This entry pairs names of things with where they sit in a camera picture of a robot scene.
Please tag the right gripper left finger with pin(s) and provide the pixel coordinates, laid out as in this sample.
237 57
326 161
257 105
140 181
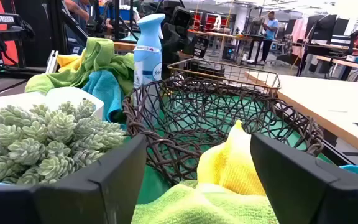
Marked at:
73 205

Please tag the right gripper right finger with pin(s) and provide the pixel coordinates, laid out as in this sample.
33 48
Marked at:
306 199

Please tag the green microfiber towel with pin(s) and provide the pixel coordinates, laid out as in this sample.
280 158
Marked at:
204 208
101 56
39 84

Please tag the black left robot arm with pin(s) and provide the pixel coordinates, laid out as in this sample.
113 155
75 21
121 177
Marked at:
172 40

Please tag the black background robot arm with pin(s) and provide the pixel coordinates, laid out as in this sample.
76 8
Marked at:
8 20

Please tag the teal microfiber towel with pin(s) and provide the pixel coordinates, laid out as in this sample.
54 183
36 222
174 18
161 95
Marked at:
104 90

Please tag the pale green succulent plant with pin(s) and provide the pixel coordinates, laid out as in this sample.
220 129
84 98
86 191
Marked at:
57 130

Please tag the green table mat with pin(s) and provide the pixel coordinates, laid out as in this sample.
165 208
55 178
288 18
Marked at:
151 189

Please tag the light wooden desk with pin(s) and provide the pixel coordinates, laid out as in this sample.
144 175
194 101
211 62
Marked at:
322 105

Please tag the dark round wicker basket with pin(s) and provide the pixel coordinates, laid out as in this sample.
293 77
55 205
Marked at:
166 158

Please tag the white plastic bin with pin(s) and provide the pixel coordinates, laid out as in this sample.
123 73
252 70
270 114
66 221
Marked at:
57 93

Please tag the background wooden desk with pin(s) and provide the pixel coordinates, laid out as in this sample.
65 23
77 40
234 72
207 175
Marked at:
346 63

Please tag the light blue spray bottle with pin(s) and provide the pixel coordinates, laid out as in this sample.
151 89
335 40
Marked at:
148 59

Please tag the red panel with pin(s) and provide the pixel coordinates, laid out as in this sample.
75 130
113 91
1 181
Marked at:
11 49

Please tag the hanging pink cloth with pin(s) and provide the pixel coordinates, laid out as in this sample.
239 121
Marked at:
298 31

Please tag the person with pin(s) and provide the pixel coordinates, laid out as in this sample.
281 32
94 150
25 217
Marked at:
270 34
76 9

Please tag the black computer monitor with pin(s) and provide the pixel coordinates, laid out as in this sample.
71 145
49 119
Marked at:
325 28
341 27

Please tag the background wooden table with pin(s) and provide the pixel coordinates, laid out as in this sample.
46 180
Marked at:
216 35

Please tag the black table frame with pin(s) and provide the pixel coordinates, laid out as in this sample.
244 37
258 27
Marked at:
337 155

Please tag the silver aluminium rail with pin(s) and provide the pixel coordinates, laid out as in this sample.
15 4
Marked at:
52 62

